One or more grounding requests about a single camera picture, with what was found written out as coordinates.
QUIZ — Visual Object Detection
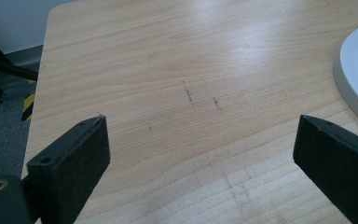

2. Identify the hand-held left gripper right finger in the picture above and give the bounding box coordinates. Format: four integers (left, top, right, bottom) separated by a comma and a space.
293, 114, 358, 224

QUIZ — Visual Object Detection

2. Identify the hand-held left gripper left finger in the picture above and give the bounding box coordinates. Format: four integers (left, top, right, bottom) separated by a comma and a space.
26, 114, 111, 224

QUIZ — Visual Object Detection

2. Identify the yellow and black striped tape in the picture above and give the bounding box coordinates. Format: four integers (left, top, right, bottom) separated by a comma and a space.
21, 79, 37, 122

